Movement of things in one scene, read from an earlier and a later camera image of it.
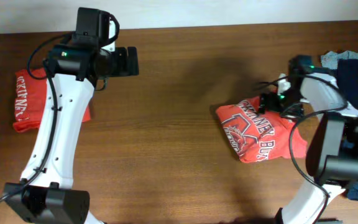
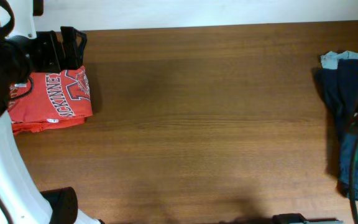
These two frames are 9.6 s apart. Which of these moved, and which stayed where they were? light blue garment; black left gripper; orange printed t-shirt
Moved: orange printed t-shirt; black left gripper
Stayed: light blue garment
